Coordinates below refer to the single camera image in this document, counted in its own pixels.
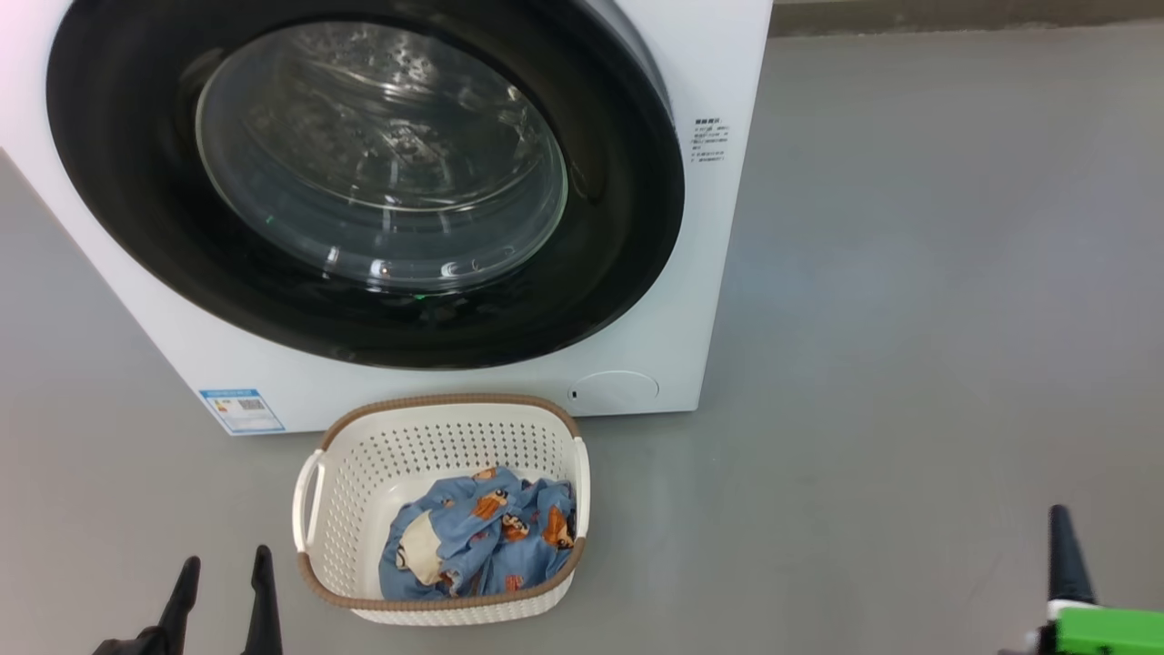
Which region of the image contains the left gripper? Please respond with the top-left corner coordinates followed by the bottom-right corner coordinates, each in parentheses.
top-left (91, 544), bottom-right (284, 655)

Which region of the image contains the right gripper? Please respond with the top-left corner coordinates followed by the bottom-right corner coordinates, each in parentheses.
top-left (1026, 505), bottom-right (1164, 655)

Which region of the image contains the blue cartoon print clothing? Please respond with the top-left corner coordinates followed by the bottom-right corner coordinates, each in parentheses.
top-left (378, 467), bottom-right (577, 601)

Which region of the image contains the black round glass washer door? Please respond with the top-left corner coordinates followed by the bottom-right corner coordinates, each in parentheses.
top-left (45, 0), bottom-right (686, 371)

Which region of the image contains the cream perforated basket brown rim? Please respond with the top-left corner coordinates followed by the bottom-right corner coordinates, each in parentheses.
top-left (292, 393), bottom-right (592, 627)

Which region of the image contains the white front-load washing machine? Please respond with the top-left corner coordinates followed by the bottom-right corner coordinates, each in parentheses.
top-left (0, 0), bottom-right (774, 438)

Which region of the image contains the blue energy label sticker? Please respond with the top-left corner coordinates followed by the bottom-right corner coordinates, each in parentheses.
top-left (198, 388), bottom-right (286, 435)

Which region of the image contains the round white filter cover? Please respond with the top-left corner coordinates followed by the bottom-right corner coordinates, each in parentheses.
top-left (568, 370), bottom-right (659, 412)

